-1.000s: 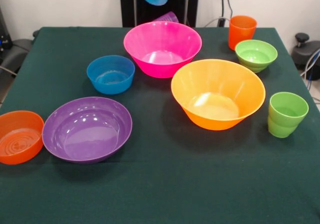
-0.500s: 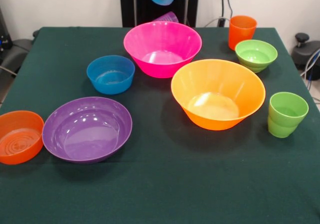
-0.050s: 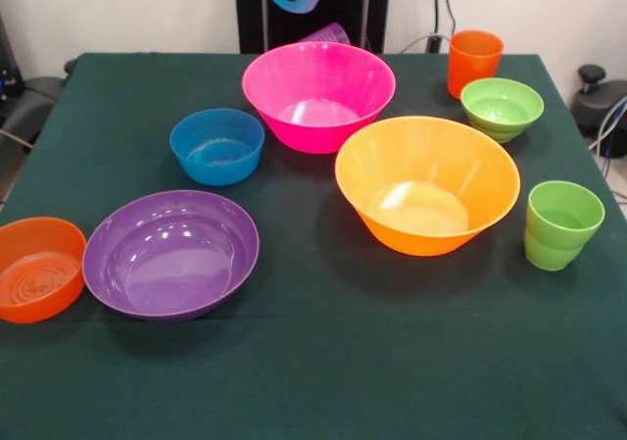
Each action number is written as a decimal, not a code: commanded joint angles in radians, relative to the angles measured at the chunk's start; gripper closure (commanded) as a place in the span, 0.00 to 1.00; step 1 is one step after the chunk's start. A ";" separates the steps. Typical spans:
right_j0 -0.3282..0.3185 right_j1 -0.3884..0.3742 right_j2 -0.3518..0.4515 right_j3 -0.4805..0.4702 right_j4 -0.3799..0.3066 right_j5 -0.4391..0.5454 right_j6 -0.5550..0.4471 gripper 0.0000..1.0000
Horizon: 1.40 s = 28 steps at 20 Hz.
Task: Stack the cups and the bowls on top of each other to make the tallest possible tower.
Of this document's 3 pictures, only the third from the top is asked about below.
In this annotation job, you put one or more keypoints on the purple plastic cup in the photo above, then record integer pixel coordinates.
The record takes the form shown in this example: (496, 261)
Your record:
(328, 34)

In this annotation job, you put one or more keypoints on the pink plastic bowl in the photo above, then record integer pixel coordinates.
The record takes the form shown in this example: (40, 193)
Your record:
(352, 77)

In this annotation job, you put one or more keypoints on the green plastic bowl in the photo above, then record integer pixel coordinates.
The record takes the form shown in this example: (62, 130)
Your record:
(502, 116)

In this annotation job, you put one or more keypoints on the yellow plastic bowl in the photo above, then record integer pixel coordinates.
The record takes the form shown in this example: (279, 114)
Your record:
(480, 180)

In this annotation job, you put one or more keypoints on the purple plastic bowl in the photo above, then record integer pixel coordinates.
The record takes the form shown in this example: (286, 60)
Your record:
(171, 273)

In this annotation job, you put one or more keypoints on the orange plastic bowl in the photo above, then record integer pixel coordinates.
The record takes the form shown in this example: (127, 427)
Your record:
(34, 288)

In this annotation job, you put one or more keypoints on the orange plastic cup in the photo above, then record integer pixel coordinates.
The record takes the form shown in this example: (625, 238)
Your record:
(472, 60)

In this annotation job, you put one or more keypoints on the blue plastic bowl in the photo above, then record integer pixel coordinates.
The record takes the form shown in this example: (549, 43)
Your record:
(218, 165)

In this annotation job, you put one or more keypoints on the grey chair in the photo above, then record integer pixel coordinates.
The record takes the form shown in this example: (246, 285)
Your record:
(29, 102)

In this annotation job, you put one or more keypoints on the dark equipment box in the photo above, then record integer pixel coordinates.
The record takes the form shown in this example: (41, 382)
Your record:
(7, 82)

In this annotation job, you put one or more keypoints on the green plastic cup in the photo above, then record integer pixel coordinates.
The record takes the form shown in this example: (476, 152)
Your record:
(558, 249)

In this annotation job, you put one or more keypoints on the dark green tablecloth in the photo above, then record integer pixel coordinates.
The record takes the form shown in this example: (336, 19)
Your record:
(343, 361)

